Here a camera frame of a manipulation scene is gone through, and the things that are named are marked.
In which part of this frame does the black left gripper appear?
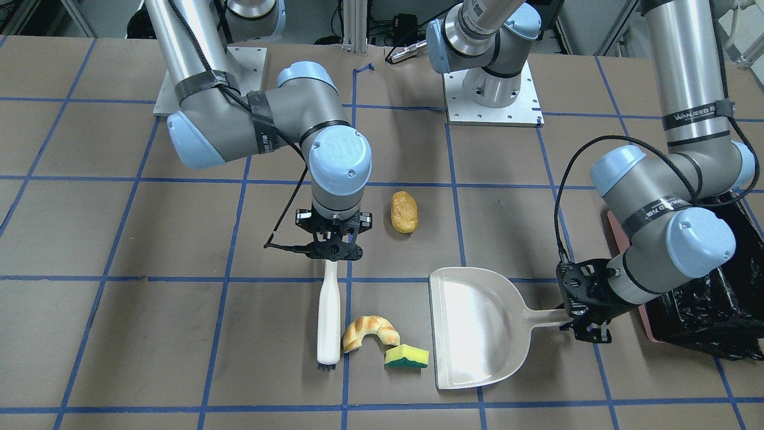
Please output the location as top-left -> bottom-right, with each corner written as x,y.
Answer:
556,259 -> 624,343

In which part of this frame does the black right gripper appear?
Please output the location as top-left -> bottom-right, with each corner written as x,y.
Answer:
295,209 -> 373,262

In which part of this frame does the white hand brush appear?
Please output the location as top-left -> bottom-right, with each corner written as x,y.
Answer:
316,260 -> 341,372

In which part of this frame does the yellow toy potato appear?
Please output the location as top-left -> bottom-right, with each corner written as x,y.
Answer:
391,191 -> 418,234

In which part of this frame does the white plastic dustpan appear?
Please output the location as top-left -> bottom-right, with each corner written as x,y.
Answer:
429,267 -> 570,390

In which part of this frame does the yellow green sponge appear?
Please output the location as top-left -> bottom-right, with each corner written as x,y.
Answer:
384,345 -> 430,369

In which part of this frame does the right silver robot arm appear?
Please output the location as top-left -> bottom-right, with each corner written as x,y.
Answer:
145,1 -> 373,262

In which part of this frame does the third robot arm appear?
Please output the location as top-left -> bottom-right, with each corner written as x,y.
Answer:
426,1 -> 542,79

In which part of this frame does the black lined trash bin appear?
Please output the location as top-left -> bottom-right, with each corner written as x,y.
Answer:
608,194 -> 762,360

